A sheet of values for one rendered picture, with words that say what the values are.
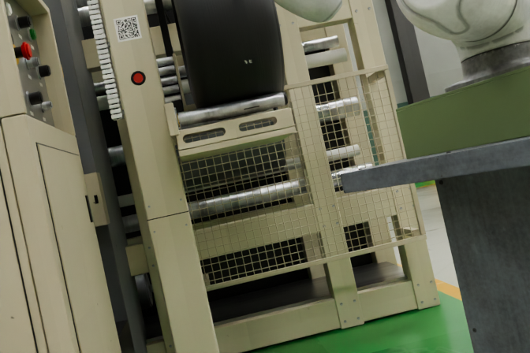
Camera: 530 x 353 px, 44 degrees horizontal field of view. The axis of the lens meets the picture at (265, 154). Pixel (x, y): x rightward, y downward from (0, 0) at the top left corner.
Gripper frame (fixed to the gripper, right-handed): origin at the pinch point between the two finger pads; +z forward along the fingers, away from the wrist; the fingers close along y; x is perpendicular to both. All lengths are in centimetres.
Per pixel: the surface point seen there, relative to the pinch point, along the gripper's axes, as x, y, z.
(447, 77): 89, -458, 931
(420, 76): 74, -391, 884
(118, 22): 1.9, 35.9, 23.2
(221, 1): 3.7, 4.9, 3.5
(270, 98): 34.2, -4.8, 10.9
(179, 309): 92, 36, 10
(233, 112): 36.1, 7.5, 10.9
